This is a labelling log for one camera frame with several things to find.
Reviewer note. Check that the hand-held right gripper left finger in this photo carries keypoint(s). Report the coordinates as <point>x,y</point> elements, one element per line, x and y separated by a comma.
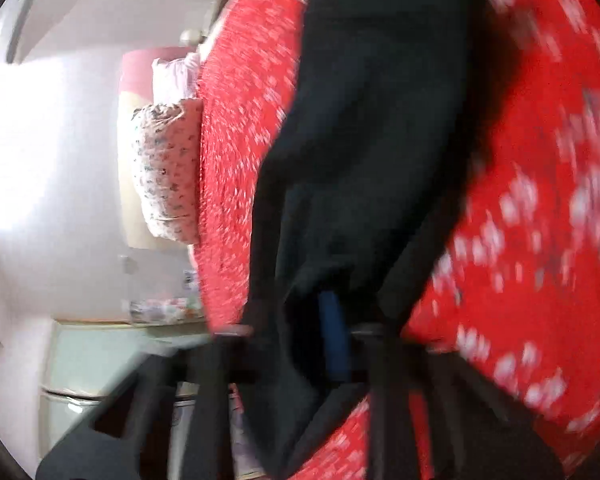
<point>214,360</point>

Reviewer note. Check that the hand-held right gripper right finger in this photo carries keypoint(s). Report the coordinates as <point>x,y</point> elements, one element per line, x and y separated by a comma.
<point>336,340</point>

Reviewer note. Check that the black pants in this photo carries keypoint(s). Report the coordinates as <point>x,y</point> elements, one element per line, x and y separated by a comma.
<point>370,160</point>

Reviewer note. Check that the floral sliding wardrobe door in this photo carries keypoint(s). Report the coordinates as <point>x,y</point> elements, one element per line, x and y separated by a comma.
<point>95,360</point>

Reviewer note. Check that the white floral pillow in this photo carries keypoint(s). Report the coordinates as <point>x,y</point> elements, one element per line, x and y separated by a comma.
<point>167,170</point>

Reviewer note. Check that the red floral bedspread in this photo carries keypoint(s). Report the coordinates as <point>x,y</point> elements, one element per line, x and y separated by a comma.
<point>540,200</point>

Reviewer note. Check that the pink pillow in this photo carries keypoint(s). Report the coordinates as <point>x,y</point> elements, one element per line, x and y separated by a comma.
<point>177,77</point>

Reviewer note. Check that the white round lamp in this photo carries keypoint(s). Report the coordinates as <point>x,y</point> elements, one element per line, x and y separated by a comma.
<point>190,36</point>

